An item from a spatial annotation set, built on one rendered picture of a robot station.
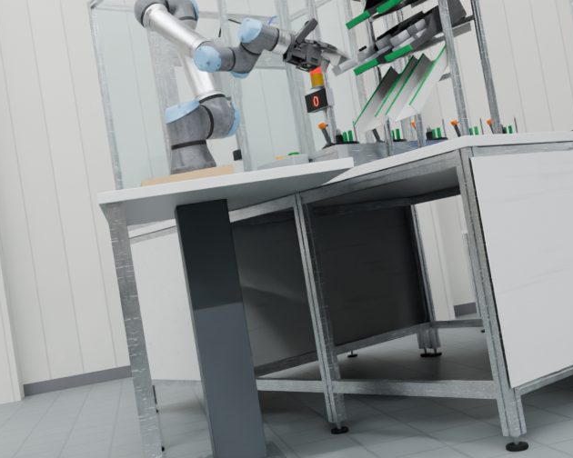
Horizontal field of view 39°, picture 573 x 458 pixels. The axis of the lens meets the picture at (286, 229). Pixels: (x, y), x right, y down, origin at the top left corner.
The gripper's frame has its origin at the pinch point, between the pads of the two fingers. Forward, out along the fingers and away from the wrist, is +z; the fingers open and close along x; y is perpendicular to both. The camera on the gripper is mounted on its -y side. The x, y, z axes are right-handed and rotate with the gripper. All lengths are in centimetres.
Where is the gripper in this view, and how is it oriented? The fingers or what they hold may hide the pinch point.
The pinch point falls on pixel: (339, 57)
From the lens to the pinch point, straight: 267.6
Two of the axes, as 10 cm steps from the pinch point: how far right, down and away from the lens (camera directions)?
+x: 4.8, -1.3, -8.7
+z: 8.7, 2.1, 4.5
